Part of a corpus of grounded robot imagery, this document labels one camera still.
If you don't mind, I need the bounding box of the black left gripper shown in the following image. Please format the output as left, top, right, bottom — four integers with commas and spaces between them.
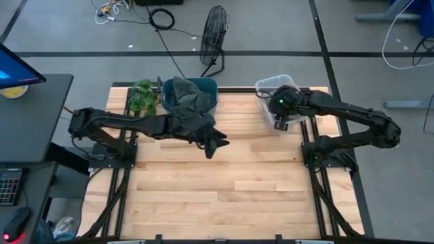
184, 117, 231, 148

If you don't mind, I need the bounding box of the clear plastic bin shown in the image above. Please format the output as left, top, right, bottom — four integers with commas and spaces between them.
254, 74, 308, 131

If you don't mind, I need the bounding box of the blue plastic bin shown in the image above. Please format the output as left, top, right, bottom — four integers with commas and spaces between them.
161, 77, 219, 116

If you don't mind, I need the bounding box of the green leafy plant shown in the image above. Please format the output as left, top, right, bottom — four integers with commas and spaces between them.
128, 79, 162, 118

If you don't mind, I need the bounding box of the black floor fan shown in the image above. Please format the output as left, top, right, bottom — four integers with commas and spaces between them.
199, 5, 231, 78

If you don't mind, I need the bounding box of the grey desk foot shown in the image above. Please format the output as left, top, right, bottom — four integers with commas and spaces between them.
383, 98, 434, 110
355, 0, 422, 22

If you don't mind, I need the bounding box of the black box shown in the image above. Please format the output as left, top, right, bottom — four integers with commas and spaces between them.
134, 0, 184, 6

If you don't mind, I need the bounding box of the blue object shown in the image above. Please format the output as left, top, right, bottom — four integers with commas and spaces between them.
389, 0, 434, 38

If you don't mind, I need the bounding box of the white plastic bag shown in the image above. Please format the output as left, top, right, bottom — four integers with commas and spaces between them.
52, 216, 79, 241

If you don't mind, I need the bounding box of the black desk top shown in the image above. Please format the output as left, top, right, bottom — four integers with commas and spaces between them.
0, 73, 74, 164

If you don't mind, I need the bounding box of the black desk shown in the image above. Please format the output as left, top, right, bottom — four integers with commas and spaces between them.
0, 73, 74, 164
0, 162, 58, 244

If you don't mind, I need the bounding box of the black lower desk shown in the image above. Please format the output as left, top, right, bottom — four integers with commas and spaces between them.
0, 162, 58, 244

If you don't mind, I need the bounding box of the dark blue bag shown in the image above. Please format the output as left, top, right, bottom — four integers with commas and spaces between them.
33, 218, 54, 244

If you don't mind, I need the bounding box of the yellow round disc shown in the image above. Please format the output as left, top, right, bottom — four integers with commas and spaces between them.
0, 85, 29, 100

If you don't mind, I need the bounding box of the backlit keyboard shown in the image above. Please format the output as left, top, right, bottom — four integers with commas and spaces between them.
0, 168, 22, 207

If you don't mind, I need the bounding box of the computer monitor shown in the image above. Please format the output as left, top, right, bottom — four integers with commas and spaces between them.
0, 43, 47, 90

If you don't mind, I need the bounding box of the black computer mouse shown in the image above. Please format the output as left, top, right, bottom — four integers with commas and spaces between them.
2, 207, 32, 243

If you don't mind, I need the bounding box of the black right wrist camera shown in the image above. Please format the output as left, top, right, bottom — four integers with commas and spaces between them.
273, 119, 290, 132

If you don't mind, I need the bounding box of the black aluminium table frame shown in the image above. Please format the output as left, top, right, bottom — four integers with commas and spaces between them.
76, 81, 366, 244

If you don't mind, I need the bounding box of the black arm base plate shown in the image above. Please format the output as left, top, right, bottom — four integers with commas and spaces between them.
301, 140, 352, 169
89, 142, 138, 169

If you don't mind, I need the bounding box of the long black floor cable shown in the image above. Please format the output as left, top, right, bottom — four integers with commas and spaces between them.
145, 5, 186, 79

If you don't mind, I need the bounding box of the long white cable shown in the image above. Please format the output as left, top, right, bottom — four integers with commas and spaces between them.
381, 0, 434, 70

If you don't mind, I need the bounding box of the coiled black cable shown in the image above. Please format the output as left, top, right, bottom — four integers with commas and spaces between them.
148, 7, 176, 31

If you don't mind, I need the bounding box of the black cable bundle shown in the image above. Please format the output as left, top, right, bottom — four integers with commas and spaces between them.
412, 35, 434, 67

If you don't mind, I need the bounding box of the white cable bundle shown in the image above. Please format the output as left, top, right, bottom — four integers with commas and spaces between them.
90, 0, 132, 25

